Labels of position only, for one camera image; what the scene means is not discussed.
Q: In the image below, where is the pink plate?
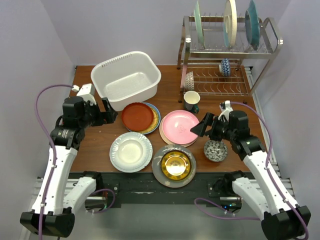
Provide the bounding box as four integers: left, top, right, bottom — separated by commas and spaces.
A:
162, 110, 199, 145

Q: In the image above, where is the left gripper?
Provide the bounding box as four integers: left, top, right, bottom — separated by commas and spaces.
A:
79, 97, 118, 130

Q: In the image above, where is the cream speckled plate in rack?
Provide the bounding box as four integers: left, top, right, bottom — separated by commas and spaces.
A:
223, 0, 238, 49

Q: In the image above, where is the red fluted plate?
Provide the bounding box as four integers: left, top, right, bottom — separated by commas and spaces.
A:
121, 102, 154, 132

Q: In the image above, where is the blue zigzag cup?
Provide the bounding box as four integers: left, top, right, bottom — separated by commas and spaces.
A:
219, 58, 231, 77

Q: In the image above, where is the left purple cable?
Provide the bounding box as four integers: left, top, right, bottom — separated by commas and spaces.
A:
35, 84, 78, 238

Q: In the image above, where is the blue rimmed yellow plate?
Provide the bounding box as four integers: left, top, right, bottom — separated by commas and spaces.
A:
127, 102, 161, 135

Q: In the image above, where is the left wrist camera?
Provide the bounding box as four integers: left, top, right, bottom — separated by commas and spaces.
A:
71, 83, 97, 106

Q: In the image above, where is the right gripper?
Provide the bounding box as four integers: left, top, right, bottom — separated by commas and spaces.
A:
190, 112, 236, 142

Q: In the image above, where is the patterned bowl in rack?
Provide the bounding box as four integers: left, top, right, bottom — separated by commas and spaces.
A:
184, 71, 195, 91

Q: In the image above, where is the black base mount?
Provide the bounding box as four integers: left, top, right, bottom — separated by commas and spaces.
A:
68, 171, 258, 210

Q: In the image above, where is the steel dish rack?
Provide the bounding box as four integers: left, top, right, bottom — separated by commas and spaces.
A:
177, 15, 284, 103

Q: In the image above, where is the yellow patterned plate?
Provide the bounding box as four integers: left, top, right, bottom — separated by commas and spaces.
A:
161, 151, 192, 181

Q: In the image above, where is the white plastic bin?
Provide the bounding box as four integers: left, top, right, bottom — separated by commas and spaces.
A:
90, 51, 162, 112

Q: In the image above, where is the teal plate in rack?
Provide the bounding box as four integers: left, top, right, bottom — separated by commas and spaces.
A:
245, 0, 260, 51

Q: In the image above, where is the black white floral bowl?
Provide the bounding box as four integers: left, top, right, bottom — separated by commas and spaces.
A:
203, 140, 228, 163

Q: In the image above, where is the grey reindeer plate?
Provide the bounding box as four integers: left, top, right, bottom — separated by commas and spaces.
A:
151, 144, 197, 188

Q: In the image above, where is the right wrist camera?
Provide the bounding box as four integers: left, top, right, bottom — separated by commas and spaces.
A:
218, 100, 233, 121

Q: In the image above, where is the mint green plate in rack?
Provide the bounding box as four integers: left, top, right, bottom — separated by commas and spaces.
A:
193, 1, 206, 50

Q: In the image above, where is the dark green mug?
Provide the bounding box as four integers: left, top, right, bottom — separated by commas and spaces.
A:
183, 90, 201, 114

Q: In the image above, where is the white scalloped plate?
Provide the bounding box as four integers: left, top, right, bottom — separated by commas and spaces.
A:
109, 132, 153, 173

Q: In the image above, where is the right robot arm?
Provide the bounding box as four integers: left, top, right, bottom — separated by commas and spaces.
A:
190, 110, 311, 240

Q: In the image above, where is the beige plate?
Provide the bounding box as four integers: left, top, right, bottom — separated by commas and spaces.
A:
159, 120, 196, 147

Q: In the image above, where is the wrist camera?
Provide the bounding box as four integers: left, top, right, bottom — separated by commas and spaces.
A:
218, 100, 233, 121
71, 83, 97, 106

